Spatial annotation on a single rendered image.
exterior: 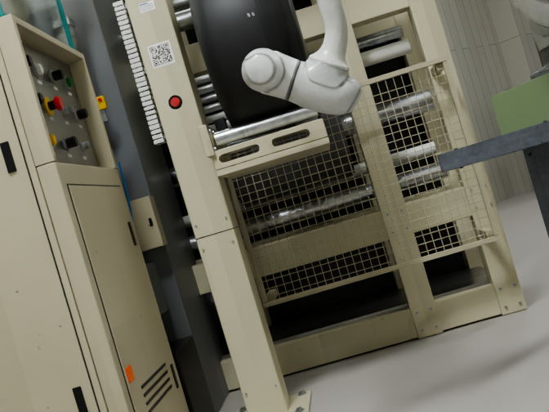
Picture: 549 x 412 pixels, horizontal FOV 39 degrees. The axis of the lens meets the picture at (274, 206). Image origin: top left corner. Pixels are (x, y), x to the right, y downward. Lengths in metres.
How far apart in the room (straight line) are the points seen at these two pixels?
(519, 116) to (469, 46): 8.02
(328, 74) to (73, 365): 0.92
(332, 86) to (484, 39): 8.20
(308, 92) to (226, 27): 0.55
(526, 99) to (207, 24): 1.04
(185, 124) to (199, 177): 0.18
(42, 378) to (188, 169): 0.87
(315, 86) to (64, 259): 0.73
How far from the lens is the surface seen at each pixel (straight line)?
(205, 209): 2.53
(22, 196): 1.98
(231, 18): 2.36
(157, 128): 2.60
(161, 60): 2.59
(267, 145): 2.41
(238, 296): 2.53
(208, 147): 2.41
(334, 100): 1.89
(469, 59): 9.66
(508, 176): 9.68
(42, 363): 2.00
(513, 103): 1.74
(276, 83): 1.87
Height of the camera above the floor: 0.63
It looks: level
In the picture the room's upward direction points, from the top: 17 degrees counter-clockwise
